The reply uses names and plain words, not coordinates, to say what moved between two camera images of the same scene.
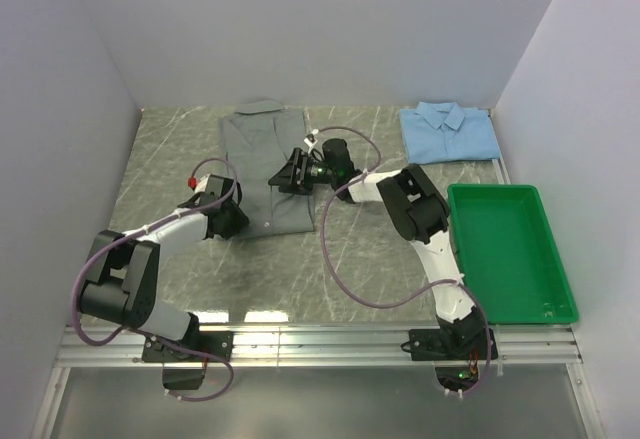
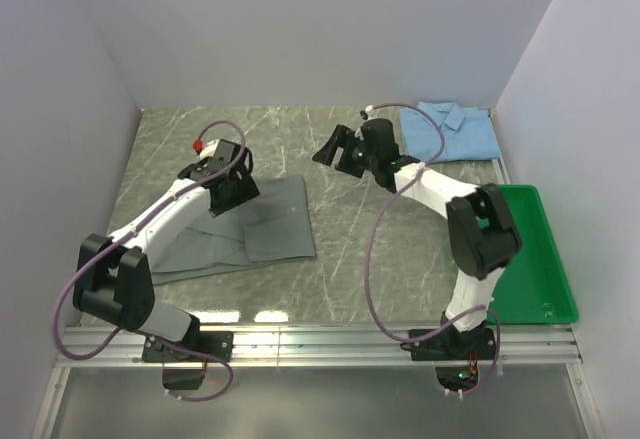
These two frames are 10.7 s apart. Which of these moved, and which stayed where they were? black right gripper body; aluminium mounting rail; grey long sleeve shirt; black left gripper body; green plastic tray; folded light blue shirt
Moved: grey long sleeve shirt; black right gripper body; black left gripper body
Stayed: aluminium mounting rail; folded light blue shirt; green plastic tray
